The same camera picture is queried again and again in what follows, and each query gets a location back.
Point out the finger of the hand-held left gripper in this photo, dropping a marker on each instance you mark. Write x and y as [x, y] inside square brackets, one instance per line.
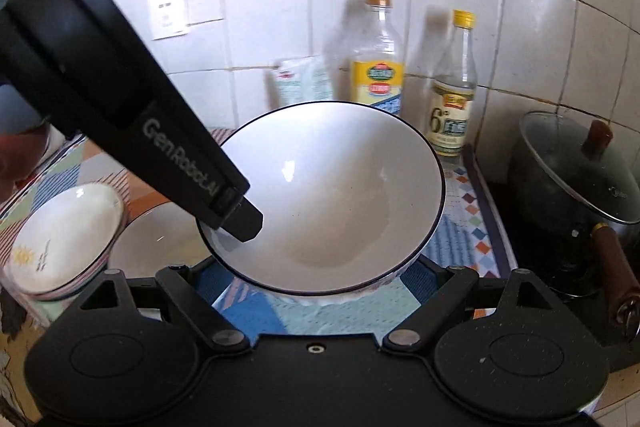
[240, 219]

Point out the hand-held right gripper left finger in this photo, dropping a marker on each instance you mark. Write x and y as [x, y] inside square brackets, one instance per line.
[175, 283]

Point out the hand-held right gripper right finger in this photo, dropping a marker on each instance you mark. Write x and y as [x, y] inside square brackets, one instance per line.
[452, 281]

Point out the white ribbed bowl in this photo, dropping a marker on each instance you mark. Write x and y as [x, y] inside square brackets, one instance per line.
[160, 242]
[340, 202]

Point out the pink rim carrot print plate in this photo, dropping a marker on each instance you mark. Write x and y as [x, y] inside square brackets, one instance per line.
[75, 290]

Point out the white plate with black rim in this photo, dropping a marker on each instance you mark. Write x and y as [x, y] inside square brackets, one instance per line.
[65, 232]

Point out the black cooking pot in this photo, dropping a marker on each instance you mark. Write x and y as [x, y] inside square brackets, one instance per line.
[545, 227]

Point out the colourful patchwork tablecloth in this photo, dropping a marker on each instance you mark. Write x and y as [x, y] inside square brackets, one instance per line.
[320, 317]

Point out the white salt bag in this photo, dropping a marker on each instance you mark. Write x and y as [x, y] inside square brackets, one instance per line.
[302, 82]

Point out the glass pot lid brown knob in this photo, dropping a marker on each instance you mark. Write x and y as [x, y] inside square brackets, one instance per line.
[565, 157]

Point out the clear vinegar bottle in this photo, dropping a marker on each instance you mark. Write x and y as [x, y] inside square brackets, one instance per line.
[452, 107]

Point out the yellow label oil bottle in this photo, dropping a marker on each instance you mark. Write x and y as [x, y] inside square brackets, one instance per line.
[377, 67]

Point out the white wall socket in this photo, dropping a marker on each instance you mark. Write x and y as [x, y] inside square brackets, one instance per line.
[169, 14]

